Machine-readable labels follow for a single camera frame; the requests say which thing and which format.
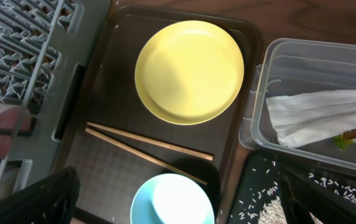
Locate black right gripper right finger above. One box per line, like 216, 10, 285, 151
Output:
279, 169, 356, 224

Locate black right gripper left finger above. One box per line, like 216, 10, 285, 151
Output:
0, 167, 80, 224

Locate rice leftovers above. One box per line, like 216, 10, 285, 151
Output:
229, 156, 356, 224

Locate white napkin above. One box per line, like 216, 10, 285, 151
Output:
266, 90, 356, 148

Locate wooden chopstick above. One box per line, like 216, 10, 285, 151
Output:
87, 122, 213, 161
85, 128, 207, 185

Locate light blue bowl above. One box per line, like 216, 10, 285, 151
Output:
130, 174, 215, 224

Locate yellow plate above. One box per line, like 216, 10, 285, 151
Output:
134, 21, 245, 125

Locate black waste tray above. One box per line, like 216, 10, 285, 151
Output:
228, 151, 356, 223

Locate brown serving tray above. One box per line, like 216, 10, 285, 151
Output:
56, 6, 263, 223

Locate clear plastic bin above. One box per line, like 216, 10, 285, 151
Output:
239, 39, 356, 172

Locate grey dish rack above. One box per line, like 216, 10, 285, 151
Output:
0, 0, 111, 196

